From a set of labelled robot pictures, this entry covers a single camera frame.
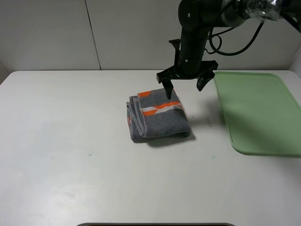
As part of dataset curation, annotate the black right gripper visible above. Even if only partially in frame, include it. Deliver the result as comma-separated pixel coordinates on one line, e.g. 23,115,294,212
157,60,218,99

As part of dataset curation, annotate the grey towel with orange pattern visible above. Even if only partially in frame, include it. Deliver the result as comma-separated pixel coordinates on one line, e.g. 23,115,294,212
127,89,191,142

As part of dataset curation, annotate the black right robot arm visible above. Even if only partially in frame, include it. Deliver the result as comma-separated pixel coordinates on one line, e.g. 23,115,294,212
157,0,284,99

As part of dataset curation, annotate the light green plastic tray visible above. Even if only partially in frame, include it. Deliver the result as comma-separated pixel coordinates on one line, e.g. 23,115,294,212
214,72,301,157

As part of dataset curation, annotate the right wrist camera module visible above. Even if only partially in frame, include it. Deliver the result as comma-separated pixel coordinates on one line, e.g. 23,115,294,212
168,39,181,55

